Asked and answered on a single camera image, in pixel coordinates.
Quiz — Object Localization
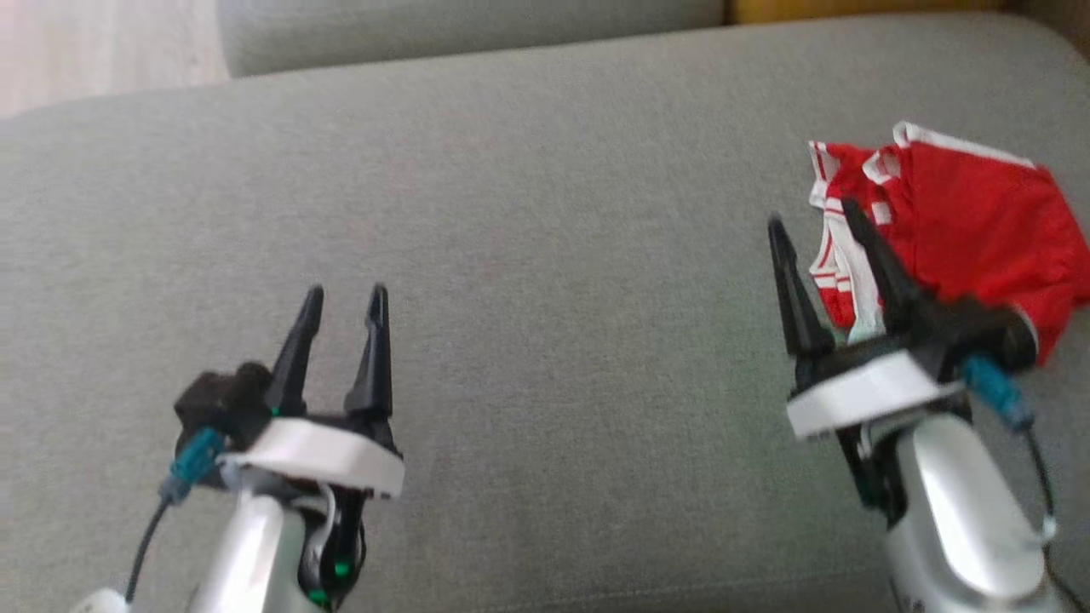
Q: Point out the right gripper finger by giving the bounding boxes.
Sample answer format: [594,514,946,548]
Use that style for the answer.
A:
[840,199,939,341]
[767,214,837,362]

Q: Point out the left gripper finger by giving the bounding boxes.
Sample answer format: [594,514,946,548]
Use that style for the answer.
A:
[265,286,325,418]
[344,284,395,425]

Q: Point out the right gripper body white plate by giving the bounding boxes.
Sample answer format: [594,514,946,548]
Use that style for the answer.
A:
[785,334,965,522]

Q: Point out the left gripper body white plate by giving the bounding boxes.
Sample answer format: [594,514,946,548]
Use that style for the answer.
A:
[216,413,406,610]

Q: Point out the red shorts with white stripe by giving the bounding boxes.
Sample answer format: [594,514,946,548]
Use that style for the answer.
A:
[806,122,1090,367]

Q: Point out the grey sofa seat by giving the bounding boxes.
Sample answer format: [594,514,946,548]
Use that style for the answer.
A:
[0,13,1090,613]

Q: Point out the yellow cushion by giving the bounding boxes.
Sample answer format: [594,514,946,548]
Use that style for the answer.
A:
[726,0,1007,25]

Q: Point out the grey sofa back cushion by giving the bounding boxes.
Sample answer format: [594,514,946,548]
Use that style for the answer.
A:
[215,0,727,78]

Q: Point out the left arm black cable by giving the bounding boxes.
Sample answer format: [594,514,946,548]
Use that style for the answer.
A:
[124,426,227,604]

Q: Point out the white label on left cable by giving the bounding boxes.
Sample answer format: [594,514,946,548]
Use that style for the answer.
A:
[72,588,130,613]

